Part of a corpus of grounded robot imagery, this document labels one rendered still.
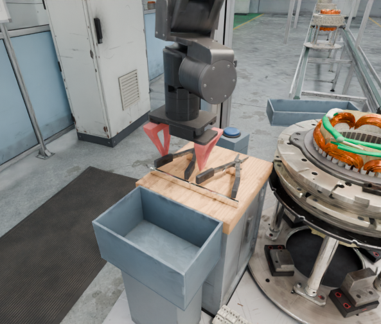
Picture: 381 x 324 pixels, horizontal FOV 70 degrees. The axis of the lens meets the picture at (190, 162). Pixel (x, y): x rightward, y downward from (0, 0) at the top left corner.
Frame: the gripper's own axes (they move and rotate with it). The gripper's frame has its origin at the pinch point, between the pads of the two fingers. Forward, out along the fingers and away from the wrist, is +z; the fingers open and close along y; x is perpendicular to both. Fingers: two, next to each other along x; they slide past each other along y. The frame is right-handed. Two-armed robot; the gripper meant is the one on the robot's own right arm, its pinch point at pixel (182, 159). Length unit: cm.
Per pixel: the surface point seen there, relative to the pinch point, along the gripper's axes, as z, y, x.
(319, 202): 2.7, 24.3, 4.5
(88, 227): 110, -99, 36
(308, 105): 5, 13, 52
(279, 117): 4.4, 7.9, 38.2
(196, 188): 1.4, 5.7, -4.5
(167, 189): 2.4, 1.0, -6.5
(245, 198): 2.3, 13.5, -1.7
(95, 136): 105, -183, 120
